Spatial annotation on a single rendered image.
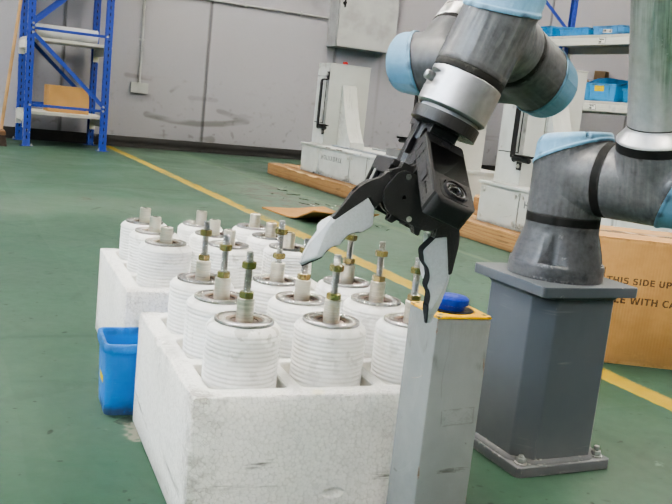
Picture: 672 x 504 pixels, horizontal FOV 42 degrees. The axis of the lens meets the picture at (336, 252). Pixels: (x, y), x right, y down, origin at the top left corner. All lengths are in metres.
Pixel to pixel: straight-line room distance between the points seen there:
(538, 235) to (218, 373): 0.57
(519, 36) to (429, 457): 0.47
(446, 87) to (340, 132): 4.90
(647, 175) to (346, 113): 4.52
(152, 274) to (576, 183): 0.74
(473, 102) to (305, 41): 7.23
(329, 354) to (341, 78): 4.76
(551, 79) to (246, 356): 0.48
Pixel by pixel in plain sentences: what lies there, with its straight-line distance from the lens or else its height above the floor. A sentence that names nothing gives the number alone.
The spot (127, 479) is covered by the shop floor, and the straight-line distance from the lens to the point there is 1.26.
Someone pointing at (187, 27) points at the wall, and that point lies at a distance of 7.72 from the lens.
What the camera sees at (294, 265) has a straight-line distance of 1.63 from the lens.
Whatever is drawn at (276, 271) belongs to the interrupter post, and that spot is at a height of 0.27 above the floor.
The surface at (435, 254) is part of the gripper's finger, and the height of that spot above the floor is 0.39.
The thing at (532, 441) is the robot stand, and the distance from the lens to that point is 1.41.
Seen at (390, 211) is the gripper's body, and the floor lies 0.43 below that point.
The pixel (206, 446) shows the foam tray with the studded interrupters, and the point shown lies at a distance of 1.06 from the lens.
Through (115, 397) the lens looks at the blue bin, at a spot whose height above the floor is 0.03.
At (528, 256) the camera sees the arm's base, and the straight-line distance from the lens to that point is 1.38.
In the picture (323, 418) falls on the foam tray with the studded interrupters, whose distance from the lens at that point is 1.10.
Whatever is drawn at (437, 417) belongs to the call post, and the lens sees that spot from 1.01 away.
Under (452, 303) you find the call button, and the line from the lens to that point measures 0.99.
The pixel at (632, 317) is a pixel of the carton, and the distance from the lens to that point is 2.15.
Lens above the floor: 0.53
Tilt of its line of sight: 10 degrees down
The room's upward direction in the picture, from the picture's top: 6 degrees clockwise
